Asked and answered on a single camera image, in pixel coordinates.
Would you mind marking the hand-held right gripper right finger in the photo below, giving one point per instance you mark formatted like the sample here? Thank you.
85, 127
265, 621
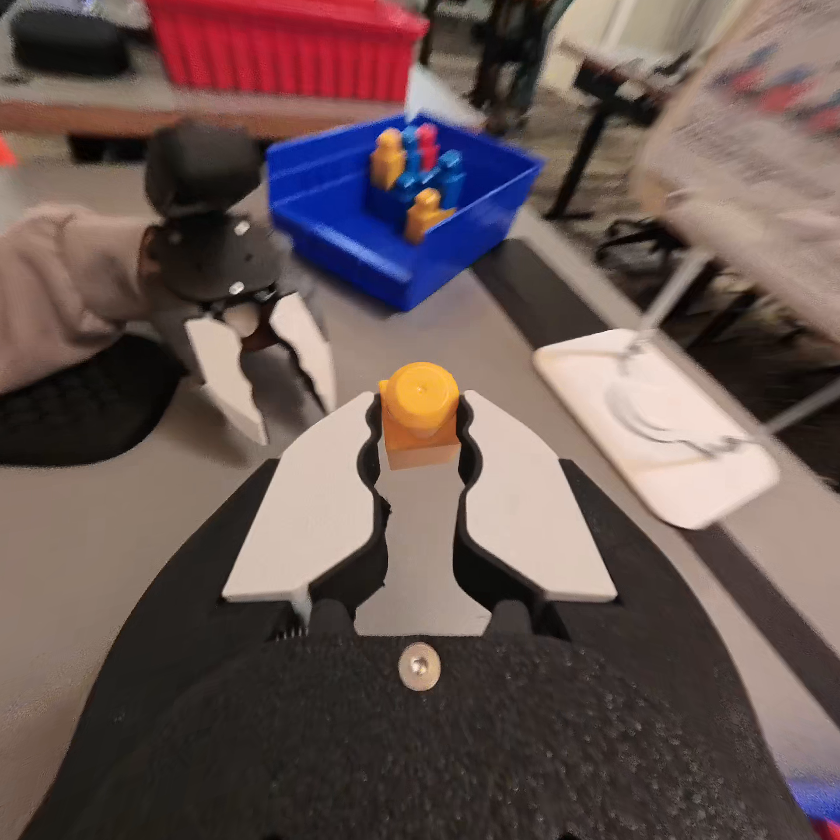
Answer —
531, 518

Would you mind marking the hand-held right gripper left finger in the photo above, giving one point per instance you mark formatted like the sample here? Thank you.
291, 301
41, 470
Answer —
308, 512

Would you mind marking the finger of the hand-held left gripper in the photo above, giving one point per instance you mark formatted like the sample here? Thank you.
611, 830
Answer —
305, 341
223, 367

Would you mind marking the yellow one-stud mega block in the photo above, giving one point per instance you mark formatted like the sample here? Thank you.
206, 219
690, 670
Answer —
418, 407

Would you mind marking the group of built block steps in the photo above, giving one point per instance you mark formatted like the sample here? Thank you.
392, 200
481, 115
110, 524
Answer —
387, 161

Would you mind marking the person's left forearm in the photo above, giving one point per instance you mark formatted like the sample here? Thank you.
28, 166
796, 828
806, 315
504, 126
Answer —
65, 282

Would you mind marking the white book stand with board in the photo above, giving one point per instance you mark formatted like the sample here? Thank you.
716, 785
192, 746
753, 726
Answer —
643, 426

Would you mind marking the black round cushion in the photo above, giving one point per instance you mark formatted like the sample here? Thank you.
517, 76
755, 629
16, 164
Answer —
79, 407

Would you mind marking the wooden side table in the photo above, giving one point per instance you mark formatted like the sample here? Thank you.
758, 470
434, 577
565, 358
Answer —
98, 115

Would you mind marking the red plastic bin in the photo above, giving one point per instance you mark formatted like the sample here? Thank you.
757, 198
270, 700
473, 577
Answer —
282, 52

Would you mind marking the orange traffic cone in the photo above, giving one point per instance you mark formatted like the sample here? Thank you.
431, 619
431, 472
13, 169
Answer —
6, 152

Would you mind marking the black zip case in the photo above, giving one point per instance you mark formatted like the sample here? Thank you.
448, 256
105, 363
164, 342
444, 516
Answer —
65, 43

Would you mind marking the black office chair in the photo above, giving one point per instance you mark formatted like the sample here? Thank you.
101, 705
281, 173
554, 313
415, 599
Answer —
649, 246

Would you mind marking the wooden desk with black legs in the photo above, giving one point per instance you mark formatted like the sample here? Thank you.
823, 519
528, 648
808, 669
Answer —
617, 88

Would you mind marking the printed instruction sheet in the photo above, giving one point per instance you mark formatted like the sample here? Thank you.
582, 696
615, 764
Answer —
754, 118

